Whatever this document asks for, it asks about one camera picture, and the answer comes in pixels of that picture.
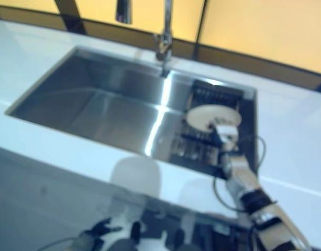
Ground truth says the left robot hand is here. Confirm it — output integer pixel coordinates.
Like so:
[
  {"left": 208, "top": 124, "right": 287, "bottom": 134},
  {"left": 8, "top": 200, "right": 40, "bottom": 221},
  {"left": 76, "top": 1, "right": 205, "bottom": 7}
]
[{"left": 81, "top": 218, "right": 122, "bottom": 246}]

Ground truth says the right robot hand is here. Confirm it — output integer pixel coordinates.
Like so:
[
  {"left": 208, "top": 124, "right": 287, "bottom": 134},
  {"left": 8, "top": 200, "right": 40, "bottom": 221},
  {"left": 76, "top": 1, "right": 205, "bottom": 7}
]
[{"left": 207, "top": 122, "right": 241, "bottom": 153}]

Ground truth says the cream ceramic plate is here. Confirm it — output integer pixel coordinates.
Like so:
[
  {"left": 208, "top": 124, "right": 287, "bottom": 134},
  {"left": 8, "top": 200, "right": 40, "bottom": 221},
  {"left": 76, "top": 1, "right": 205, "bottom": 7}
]
[{"left": 185, "top": 105, "right": 243, "bottom": 132}]

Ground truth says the black dish drying rack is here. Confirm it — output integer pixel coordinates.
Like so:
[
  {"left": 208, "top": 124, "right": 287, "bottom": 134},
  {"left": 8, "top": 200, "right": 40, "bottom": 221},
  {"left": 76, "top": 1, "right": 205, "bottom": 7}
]
[{"left": 170, "top": 79, "right": 257, "bottom": 180}]

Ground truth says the dark grey robot body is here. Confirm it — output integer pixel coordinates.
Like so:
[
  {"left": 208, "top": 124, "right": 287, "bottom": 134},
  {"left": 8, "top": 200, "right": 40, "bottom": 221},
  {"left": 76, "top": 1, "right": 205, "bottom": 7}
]
[{"left": 107, "top": 219, "right": 203, "bottom": 251}]

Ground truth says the wide white cabinet door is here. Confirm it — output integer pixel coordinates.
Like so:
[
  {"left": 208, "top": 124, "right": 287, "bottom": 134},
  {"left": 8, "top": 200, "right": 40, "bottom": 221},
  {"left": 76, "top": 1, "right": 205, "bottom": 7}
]
[{"left": 0, "top": 144, "right": 116, "bottom": 251}]

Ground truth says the narrow white cabinet door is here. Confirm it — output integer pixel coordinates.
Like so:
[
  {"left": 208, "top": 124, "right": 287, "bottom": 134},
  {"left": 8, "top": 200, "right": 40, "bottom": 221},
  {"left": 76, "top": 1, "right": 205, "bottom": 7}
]
[{"left": 112, "top": 192, "right": 239, "bottom": 236}]

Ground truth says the chrome gooseneck faucet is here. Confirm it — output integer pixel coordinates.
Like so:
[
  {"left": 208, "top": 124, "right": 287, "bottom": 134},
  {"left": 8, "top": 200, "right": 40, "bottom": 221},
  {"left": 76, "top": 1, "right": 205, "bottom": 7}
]
[{"left": 115, "top": 0, "right": 175, "bottom": 77}]

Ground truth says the stainless steel sink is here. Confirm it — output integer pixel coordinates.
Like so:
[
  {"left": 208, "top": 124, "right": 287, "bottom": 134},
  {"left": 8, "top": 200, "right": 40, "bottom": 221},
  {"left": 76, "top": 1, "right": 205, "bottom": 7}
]
[{"left": 4, "top": 45, "right": 258, "bottom": 181}]

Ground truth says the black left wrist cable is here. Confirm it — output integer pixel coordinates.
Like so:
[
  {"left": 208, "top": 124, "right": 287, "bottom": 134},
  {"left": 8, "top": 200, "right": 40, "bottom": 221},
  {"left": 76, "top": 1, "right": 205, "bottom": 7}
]
[{"left": 39, "top": 235, "right": 84, "bottom": 251}]

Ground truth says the dark window frame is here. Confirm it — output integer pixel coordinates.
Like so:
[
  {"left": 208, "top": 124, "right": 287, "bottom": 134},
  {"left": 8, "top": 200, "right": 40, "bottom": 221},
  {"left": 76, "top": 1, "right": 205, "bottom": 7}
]
[{"left": 0, "top": 0, "right": 321, "bottom": 92}]

